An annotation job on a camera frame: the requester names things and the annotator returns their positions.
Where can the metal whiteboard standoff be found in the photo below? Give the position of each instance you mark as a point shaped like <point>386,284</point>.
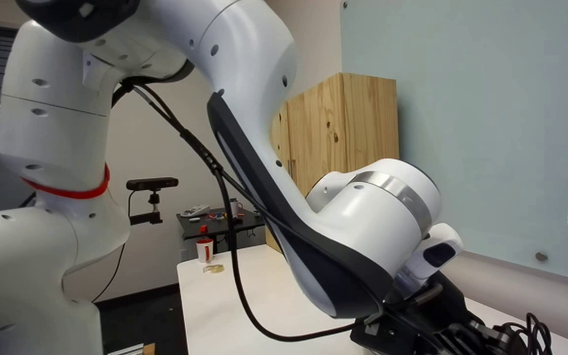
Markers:
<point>541,256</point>

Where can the tall wooden box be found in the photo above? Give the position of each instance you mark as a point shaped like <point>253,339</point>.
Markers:
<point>364,130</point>

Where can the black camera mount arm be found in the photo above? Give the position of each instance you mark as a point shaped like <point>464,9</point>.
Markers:
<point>147,215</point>

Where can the black stereo camera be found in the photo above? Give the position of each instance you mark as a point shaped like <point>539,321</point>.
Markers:
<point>153,183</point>

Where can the small red-capped bottle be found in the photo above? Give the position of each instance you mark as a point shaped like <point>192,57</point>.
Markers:
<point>204,248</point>

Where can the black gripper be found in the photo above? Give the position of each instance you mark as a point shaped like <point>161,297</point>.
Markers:
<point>449,307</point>

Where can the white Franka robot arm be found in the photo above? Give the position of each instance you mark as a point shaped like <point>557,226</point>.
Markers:
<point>232,39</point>

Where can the black side table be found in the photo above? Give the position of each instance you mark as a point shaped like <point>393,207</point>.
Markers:
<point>198,226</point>

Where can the glass whiteboard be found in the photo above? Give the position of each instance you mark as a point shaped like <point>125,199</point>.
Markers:
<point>494,98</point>

